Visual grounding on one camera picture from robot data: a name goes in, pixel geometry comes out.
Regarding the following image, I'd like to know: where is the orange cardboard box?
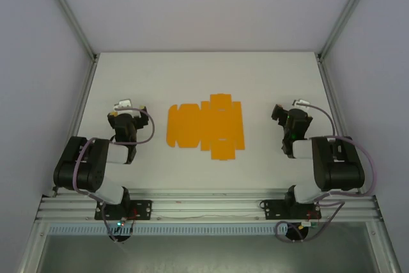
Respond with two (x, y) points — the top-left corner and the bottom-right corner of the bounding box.
(166, 93), (245, 161)

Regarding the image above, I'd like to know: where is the grey metal panel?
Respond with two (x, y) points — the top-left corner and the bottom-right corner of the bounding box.
(35, 234), (382, 273)

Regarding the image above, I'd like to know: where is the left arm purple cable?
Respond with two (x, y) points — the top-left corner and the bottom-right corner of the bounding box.
(72, 105), (157, 239)

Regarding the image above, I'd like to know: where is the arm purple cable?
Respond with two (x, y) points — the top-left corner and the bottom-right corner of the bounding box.
(275, 102), (375, 244)
(72, 105), (157, 239)

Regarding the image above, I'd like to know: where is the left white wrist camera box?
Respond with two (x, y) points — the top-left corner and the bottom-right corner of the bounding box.
(114, 98), (133, 111)

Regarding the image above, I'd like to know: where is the aluminium table side rail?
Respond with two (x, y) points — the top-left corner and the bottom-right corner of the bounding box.
(316, 54), (367, 196)
(52, 54), (99, 196)

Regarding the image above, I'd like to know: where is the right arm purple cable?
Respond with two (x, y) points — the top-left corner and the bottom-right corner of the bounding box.
(275, 102), (375, 244)

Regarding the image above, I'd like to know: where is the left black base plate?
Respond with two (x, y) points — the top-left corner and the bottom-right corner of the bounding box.
(94, 199), (153, 221)

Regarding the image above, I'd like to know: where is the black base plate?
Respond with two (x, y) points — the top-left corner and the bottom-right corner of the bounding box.
(94, 199), (153, 221)
(260, 199), (321, 221)

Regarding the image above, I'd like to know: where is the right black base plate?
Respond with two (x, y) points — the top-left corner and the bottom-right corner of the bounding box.
(260, 199), (321, 221)

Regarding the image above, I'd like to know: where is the aluminium mounting rail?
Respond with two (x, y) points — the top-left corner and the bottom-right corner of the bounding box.
(36, 191), (383, 223)

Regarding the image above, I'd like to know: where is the aluminium frame post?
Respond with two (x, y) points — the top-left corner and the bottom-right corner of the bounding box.
(38, 0), (98, 60)
(318, 0), (380, 60)

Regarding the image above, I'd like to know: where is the slotted grey cable duct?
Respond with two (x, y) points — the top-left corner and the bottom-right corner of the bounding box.
(47, 224), (308, 236)

